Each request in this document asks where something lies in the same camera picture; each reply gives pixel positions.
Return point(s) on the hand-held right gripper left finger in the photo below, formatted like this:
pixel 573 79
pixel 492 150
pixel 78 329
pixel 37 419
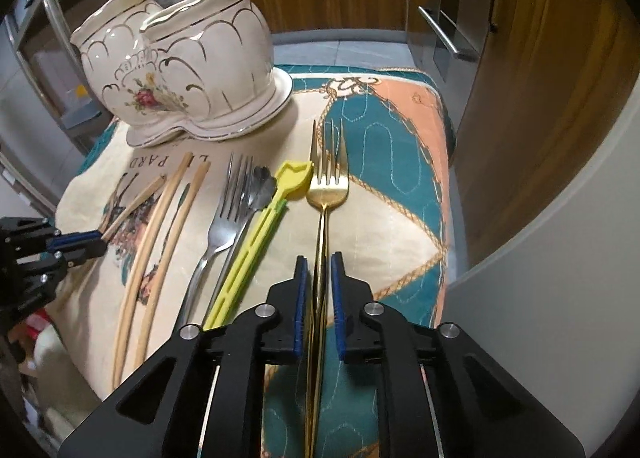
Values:
pixel 300 308

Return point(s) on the printed tablecloth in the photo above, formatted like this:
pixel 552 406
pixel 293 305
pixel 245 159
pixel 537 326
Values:
pixel 400 163

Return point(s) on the silver fork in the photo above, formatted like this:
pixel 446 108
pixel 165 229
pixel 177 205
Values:
pixel 222 233

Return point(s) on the white cloth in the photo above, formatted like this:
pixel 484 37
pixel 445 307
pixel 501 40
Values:
pixel 55 378

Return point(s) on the gold fork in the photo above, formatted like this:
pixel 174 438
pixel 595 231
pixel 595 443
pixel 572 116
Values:
pixel 327 193

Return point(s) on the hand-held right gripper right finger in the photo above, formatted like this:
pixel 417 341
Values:
pixel 339 308

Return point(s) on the steel oven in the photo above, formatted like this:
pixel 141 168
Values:
pixel 450 3

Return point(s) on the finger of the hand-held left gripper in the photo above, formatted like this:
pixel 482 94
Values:
pixel 85 254
pixel 77 239

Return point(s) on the silver spoon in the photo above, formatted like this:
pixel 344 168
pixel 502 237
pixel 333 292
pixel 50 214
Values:
pixel 260 183

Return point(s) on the floral ceramic utensil holder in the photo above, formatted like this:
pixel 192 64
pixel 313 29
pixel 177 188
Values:
pixel 210 68

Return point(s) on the wooden chopstick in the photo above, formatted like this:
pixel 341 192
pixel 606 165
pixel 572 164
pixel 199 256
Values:
pixel 170 258
pixel 150 268
pixel 135 205

